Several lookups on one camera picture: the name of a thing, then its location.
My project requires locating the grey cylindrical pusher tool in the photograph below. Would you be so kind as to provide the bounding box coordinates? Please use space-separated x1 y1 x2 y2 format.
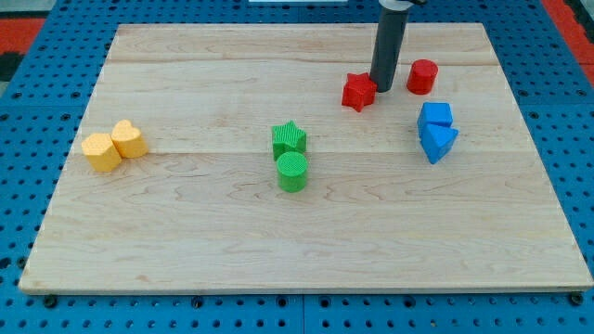
369 0 414 93

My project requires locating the green star block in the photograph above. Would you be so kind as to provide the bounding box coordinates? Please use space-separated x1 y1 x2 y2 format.
271 121 307 161

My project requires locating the light wooden board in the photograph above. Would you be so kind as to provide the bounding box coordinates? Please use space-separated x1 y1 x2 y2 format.
19 23 593 295

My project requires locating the green cylinder block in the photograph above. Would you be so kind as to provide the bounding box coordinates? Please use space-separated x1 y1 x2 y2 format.
277 151 308 193

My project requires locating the red cylinder block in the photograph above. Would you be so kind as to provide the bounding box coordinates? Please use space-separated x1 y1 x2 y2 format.
407 59 439 95

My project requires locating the blue triangle block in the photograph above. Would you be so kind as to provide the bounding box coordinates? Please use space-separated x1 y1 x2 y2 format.
420 123 458 164

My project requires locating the red star block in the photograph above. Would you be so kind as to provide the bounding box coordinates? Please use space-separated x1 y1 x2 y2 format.
342 72 377 112

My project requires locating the blue cube block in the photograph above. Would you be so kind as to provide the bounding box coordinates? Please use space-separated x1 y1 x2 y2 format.
417 102 454 136

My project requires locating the yellow heart block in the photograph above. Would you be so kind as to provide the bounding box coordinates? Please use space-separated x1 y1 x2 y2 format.
110 120 149 158

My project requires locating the yellow pentagon block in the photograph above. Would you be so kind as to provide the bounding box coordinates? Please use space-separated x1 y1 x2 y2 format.
81 133 122 172

